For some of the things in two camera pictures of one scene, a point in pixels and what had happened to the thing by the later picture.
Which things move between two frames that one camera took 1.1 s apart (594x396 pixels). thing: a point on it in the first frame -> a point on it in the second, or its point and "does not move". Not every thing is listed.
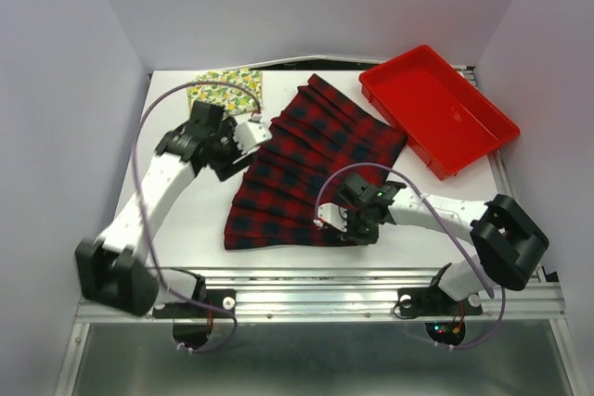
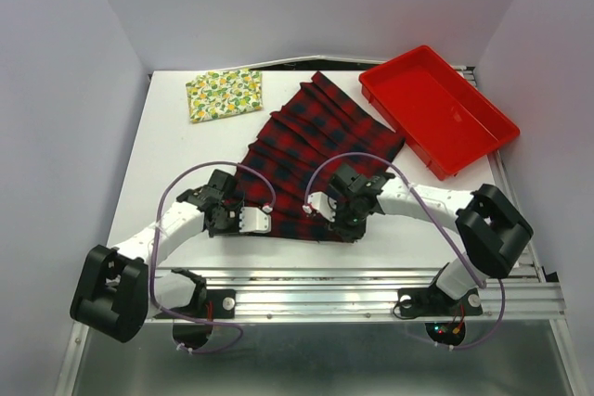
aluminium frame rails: (318, 296) does not move
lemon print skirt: (234, 99) does not move
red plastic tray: (447, 121) does not move
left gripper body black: (227, 152) -> (229, 223)
